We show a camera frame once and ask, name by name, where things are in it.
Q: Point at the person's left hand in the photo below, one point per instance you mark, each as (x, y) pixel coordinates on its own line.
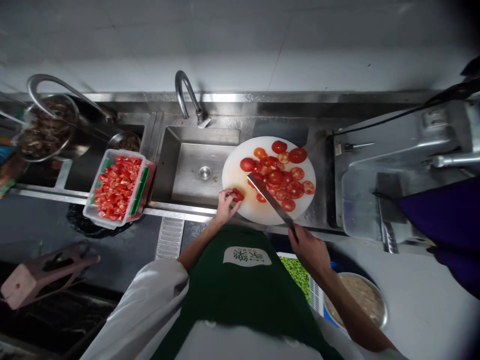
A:
(225, 208)

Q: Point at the person's right hand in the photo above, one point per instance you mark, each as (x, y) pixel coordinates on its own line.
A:
(311, 249)

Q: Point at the person's right fingers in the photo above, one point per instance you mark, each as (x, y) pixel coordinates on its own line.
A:
(295, 236)

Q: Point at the steel kitchen knife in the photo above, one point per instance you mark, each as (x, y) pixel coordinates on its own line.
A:
(268, 197)

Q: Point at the red tomato piece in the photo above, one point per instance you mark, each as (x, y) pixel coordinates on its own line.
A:
(238, 195)

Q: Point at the crate of green vegetables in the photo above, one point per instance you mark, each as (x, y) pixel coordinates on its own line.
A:
(298, 275)

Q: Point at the pile of halved tomatoes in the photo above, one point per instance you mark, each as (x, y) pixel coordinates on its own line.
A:
(283, 176)

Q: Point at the round white cutting board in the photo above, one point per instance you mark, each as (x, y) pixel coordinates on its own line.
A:
(240, 176)

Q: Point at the person's body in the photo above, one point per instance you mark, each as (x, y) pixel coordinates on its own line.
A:
(240, 300)

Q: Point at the steel bowl pale food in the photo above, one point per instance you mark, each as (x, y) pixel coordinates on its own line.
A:
(362, 300)

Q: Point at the grey metal slicer machine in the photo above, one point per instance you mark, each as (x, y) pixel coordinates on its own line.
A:
(397, 176)

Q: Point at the steel floor drain grate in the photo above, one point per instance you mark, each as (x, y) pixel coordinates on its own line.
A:
(170, 240)

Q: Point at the stainless steel sink unit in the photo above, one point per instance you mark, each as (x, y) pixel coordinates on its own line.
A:
(187, 165)

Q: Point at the clear plastic container green clips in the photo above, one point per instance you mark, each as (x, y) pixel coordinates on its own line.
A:
(140, 187)

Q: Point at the curved steel faucet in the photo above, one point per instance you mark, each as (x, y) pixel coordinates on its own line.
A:
(182, 93)
(56, 83)

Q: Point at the heap of chopped tomato chunks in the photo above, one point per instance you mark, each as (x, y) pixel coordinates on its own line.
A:
(116, 187)

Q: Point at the small steel bowl dark food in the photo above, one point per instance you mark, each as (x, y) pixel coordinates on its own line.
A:
(125, 142)

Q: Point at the black plastic bag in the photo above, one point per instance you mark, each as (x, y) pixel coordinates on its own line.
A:
(80, 223)

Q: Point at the pink plastic stool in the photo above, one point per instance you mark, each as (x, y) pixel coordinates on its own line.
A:
(41, 273)

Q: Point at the large steel bowl dark food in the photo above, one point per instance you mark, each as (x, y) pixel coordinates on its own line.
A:
(47, 129)

